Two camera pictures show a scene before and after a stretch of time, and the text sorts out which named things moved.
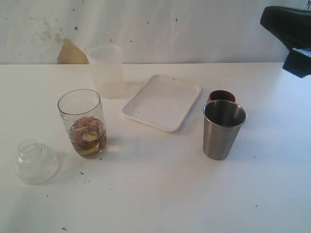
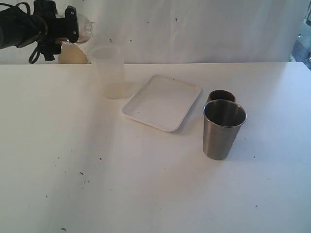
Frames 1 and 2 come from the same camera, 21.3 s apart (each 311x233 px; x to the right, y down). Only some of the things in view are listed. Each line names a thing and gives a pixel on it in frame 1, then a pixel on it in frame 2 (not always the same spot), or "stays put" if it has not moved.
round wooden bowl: [220, 94] stays put
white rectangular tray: [162, 102] stays put
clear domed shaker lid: [36, 163] -> [85, 27]
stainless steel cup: [222, 123] stays put
